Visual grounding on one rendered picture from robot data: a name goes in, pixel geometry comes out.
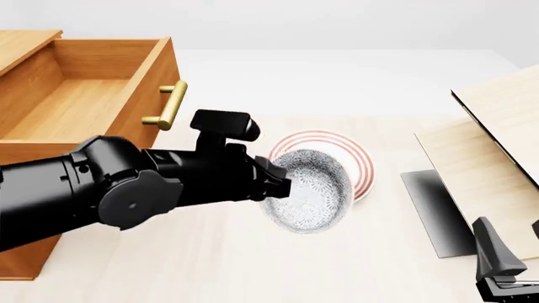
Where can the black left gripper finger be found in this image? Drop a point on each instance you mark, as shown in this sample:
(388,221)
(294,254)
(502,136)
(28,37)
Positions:
(271,168)
(279,188)

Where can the wooden drawer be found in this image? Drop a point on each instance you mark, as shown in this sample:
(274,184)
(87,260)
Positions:
(76,101)

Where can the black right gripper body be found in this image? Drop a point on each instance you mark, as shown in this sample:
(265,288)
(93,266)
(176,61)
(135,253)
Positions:
(509,292)

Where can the grey patterned bowl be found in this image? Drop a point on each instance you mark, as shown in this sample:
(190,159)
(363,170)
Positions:
(320,195)

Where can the wooden cabinet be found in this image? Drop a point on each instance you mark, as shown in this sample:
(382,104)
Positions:
(21,47)

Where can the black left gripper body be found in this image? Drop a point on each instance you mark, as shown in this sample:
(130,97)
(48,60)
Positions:
(244,180)

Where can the pale wooden board black edge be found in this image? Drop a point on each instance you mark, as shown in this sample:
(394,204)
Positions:
(505,101)

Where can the white plate with red rings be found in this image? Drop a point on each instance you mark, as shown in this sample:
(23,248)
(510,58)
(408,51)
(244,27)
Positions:
(360,161)

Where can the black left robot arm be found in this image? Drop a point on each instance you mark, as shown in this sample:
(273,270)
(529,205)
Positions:
(92,189)

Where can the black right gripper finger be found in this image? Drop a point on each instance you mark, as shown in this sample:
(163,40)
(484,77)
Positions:
(536,228)
(494,252)

